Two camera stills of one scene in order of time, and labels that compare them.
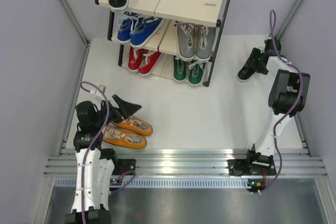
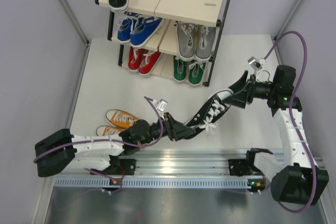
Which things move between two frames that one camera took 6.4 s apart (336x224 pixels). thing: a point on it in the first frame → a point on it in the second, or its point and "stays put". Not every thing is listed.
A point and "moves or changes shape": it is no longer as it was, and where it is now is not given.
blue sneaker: (145, 28) stays put
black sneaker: (253, 64) moves or changes shape
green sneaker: (180, 68) stays put
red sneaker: (134, 57) stays put
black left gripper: (127, 108) → (175, 130)
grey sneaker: (186, 41) stays put
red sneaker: (147, 63) stays put
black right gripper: (256, 53) → (239, 99)
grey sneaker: (205, 35) stays put
